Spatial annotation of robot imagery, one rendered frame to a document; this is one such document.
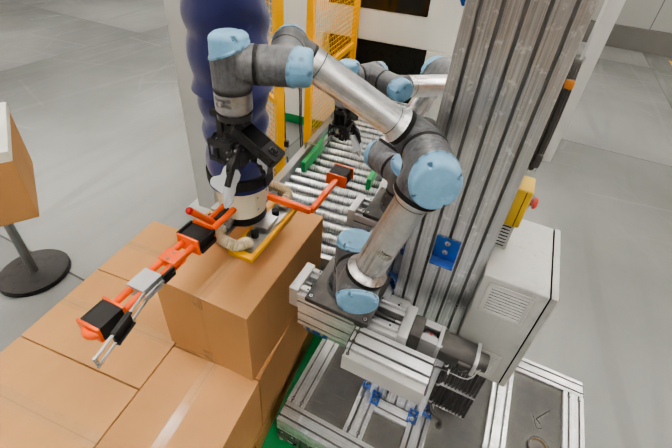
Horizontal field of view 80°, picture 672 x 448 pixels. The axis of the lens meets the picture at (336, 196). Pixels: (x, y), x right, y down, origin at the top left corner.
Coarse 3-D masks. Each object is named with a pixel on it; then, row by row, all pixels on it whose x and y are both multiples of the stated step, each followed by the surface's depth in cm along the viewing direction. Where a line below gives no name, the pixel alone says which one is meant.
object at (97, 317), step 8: (104, 296) 104; (96, 304) 102; (104, 304) 103; (112, 304) 103; (120, 304) 103; (88, 312) 100; (96, 312) 101; (104, 312) 101; (112, 312) 101; (120, 312) 102; (80, 320) 98; (88, 320) 99; (96, 320) 99; (104, 320) 99; (112, 320) 100; (80, 328) 100; (88, 328) 98; (96, 328) 97; (104, 328) 98; (112, 328) 101; (104, 336) 99
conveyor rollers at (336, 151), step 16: (368, 128) 333; (336, 144) 308; (320, 160) 288; (336, 160) 292; (352, 160) 291; (304, 176) 276; (320, 176) 272; (304, 192) 260; (320, 192) 257; (336, 192) 262; (352, 192) 260; (368, 192) 264; (336, 208) 246; (336, 240) 224
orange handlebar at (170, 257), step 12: (336, 180) 156; (324, 192) 150; (288, 204) 143; (300, 204) 143; (312, 204) 143; (228, 216) 136; (216, 228) 131; (180, 240) 125; (168, 252) 120; (180, 252) 120; (156, 264) 116; (168, 264) 119; (180, 264) 120; (120, 300) 106; (132, 300) 106; (84, 336) 97; (96, 336) 98
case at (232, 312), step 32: (288, 224) 171; (320, 224) 176; (192, 256) 153; (224, 256) 154; (288, 256) 156; (320, 256) 191; (192, 288) 141; (224, 288) 142; (256, 288) 143; (288, 288) 162; (192, 320) 149; (224, 320) 139; (256, 320) 141; (288, 320) 175; (224, 352) 152; (256, 352) 150
